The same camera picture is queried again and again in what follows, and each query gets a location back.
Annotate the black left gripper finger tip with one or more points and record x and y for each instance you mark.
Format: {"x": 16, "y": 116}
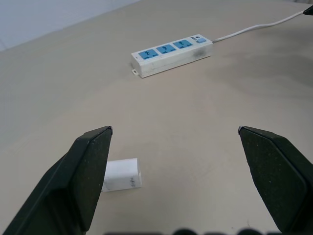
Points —
{"x": 308, "y": 10}

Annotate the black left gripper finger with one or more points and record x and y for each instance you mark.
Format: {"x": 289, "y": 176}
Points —
{"x": 276, "y": 176}
{"x": 66, "y": 186}

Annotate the white charger block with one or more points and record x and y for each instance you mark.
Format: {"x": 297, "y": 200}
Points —
{"x": 122, "y": 175}

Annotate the white power strip blue sockets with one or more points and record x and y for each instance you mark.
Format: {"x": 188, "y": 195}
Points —
{"x": 171, "y": 55}

